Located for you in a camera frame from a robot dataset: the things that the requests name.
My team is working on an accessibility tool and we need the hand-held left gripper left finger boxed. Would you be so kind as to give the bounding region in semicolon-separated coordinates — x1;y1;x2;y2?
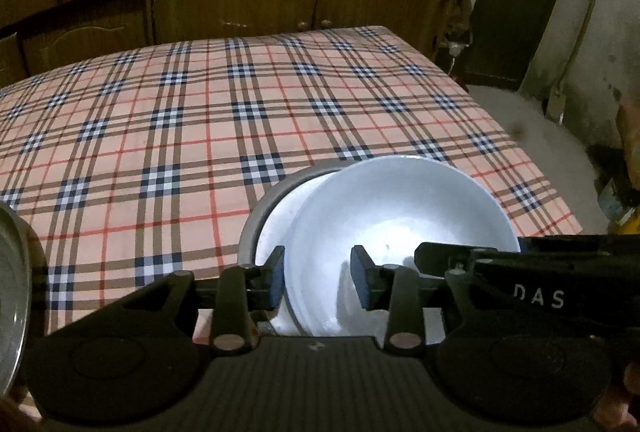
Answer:
132;246;287;355

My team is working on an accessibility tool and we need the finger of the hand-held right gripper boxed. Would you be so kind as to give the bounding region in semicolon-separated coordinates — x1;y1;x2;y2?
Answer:
414;241;481;280

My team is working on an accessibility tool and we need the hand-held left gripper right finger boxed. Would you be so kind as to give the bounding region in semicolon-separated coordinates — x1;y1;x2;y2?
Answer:
350;246;506;355

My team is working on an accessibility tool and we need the small white ceramic bowl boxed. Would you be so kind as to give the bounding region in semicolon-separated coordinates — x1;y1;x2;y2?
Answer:
254;176;331;335

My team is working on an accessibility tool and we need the stainless steel bowl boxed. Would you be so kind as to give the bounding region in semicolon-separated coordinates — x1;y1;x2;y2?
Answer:
239;168;351;313

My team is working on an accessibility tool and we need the large white ceramic bowl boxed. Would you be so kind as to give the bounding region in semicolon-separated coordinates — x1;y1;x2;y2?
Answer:
287;155;521;338

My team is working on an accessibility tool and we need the large stainless steel plate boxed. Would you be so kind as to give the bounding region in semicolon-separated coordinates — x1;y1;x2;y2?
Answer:
0;202;33;395

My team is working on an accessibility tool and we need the yellow plastic container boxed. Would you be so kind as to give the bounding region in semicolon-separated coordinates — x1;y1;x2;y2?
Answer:
607;207;640;237

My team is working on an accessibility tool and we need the orange brown sack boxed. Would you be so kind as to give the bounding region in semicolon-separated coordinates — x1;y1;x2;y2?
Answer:
616;104;640;173

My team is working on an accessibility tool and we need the plaid tablecloth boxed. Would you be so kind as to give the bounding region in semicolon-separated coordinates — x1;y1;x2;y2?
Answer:
0;26;583;348

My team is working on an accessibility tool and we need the grey wall pipe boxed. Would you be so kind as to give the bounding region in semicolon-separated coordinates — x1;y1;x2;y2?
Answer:
547;0;608;123

